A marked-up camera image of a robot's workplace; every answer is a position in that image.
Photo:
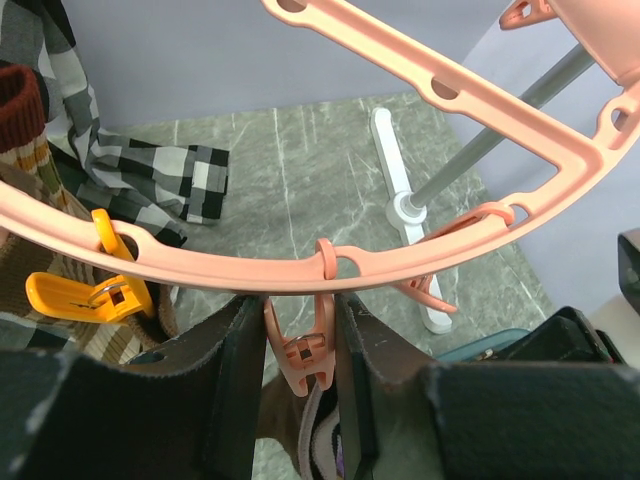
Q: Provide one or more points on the beige striped sock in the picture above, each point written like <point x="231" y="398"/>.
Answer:
<point x="27" y="164"/>

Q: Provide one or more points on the teal plastic basket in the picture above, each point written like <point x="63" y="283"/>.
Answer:
<point x="484" y="347"/>

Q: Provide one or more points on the black white checkered shirt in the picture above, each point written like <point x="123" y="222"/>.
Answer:
<point x="141" y="183"/>

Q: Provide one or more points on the brown striped sock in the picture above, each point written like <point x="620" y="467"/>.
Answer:
<point x="119" y="343"/>

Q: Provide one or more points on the pink round clip hanger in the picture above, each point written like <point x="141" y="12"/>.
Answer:
<point x="302" y="163"/>

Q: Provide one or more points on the yellow clothes peg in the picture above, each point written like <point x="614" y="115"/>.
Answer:
<point x="109" y="302"/>

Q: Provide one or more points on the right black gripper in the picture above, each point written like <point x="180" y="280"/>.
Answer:
<point x="611" y="335"/>

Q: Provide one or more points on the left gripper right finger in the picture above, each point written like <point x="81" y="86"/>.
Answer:
<point x="404" y="415"/>

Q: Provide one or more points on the dark brown sock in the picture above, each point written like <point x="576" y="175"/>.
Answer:
<point x="307" y="428"/>

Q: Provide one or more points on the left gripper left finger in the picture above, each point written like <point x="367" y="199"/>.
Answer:
<point x="187" y="409"/>

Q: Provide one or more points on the pink clothes peg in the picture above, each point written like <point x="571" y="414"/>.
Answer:
<point x="308" y="354"/>
<point x="475" y="233"/>

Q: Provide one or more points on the metal clothes rack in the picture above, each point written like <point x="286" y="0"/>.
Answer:
<point x="406" y="209"/>

